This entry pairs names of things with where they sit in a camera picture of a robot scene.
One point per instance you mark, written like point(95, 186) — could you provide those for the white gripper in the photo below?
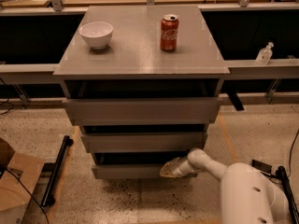
point(180, 168)

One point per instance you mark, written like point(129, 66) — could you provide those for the grey bottom drawer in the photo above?
point(132, 165)

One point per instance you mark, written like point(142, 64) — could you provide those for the grey drawer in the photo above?
point(142, 142)
point(149, 111)
point(132, 165)

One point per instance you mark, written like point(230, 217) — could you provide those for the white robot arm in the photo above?
point(247, 196)

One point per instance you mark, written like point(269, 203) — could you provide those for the grey middle drawer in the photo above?
point(142, 142)

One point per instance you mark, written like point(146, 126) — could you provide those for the grey top drawer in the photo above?
point(149, 111)

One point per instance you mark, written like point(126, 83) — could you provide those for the grey drawer cabinet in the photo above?
point(151, 94)

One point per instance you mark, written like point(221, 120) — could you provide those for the small black device on floor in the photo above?
point(264, 168)

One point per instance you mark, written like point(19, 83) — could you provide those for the black bar stand left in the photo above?
point(54, 169)

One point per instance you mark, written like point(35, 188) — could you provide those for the red cola can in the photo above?
point(169, 32)

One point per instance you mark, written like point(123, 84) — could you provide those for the clear sanitizer bottle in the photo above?
point(265, 54)

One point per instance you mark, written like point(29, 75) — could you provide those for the white ceramic bowl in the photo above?
point(96, 34)

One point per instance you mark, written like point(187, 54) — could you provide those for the brown cardboard box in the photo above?
point(17, 182)

